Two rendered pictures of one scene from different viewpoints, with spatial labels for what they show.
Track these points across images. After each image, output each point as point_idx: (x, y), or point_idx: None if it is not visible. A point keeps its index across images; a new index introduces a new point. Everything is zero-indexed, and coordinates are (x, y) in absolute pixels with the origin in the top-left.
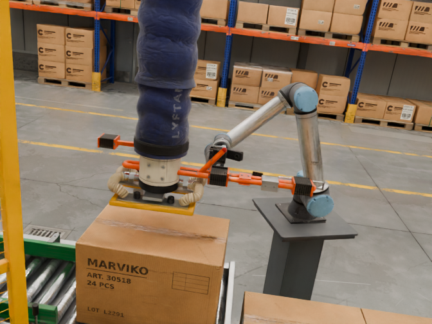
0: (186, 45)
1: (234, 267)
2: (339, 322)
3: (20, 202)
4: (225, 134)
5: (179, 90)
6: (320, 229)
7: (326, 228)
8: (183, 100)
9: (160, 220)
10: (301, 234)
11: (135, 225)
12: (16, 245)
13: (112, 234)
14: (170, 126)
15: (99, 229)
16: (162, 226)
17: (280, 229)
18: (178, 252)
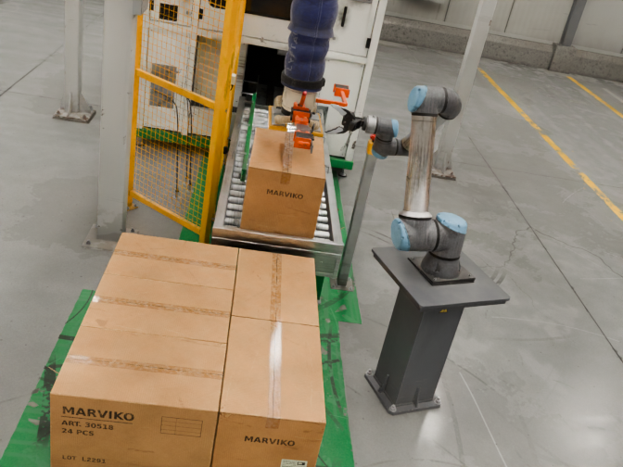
0: (301, 0)
1: (334, 244)
2: (288, 305)
3: (223, 70)
4: (394, 120)
5: (295, 33)
6: (408, 277)
7: (415, 283)
8: (299, 44)
9: (304, 152)
10: (387, 260)
11: (290, 144)
12: (218, 94)
13: (273, 136)
14: (288, 60)
15: (277, 133)
16: (294, 152)
17: (388, 249)
18: (259, 154)
